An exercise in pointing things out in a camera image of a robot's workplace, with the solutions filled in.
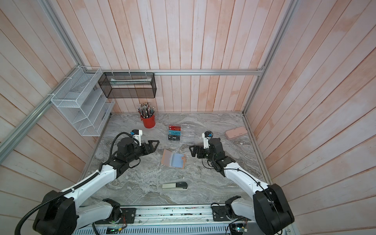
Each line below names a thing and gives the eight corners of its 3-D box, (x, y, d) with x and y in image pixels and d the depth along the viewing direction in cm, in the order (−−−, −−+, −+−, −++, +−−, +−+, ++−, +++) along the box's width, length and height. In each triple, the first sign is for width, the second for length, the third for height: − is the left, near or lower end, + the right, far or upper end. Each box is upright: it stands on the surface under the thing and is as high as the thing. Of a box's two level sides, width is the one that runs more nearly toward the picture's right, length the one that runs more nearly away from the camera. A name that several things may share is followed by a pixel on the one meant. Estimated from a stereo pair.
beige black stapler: (163, 190, 83) (161, 188, 79) (163, 184, 86) (162, 181, 81) (187, 190, 83) (187, 188, 79) (187, 184, 86) (187, 181, 82)
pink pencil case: (228, 140, 106) (229, 138, 103) (223, 134, 109) (224, 131, 107) (246, 133, 110) (248, 131, 107) (241, 127, 113) (242, 125, 111)
